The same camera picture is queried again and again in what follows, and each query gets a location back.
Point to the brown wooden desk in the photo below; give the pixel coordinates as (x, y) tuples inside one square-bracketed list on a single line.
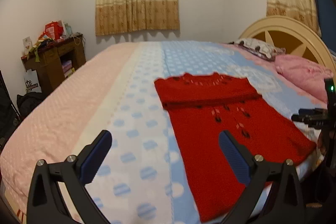
[(50, 64)]

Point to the black folding chair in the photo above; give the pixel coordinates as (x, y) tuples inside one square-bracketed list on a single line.
[(6, 108)]

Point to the pink pillow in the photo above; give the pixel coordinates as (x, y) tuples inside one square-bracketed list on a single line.
[(302, 71)]

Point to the patterned pillow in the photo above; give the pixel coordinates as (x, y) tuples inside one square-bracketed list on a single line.
[(254, 47)]

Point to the polka dot bed sheet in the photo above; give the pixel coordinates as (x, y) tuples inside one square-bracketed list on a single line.
[(126, 82)]

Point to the white paper bag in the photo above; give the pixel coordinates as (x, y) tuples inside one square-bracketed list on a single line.
[(31, 83)]

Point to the black bag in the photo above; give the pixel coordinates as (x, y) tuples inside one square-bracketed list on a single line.
[(30, 103)]

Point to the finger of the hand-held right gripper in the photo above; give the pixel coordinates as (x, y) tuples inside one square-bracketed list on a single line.
[(307, 120), (313, 111)]

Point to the red knit sweater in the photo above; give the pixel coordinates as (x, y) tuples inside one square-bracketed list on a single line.
[(199, 161)]

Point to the white picture card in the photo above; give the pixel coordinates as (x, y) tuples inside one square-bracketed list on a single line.
[(27, 44)]

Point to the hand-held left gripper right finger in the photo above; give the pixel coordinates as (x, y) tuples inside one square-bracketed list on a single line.
[(235, 158)]

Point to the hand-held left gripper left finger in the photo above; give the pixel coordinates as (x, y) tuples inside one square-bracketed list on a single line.
[(94, 158)]

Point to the pale teal box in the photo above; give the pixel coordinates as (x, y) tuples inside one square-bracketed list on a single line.
[(67, 29)]

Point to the colourful cloth pile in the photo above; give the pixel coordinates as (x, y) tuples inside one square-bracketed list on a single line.
[(43, 43)]

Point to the pink boxes under desk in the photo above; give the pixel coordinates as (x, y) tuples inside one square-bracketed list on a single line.
[(67, 66)]

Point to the dark blue panel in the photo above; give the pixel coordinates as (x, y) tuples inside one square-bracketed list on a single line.
[(324, 8)]

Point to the cream wooden headboard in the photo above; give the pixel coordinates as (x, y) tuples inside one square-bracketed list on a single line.
[(288, 23)]

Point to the red gift box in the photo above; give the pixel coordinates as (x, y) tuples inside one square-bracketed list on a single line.
[(52, 29)]

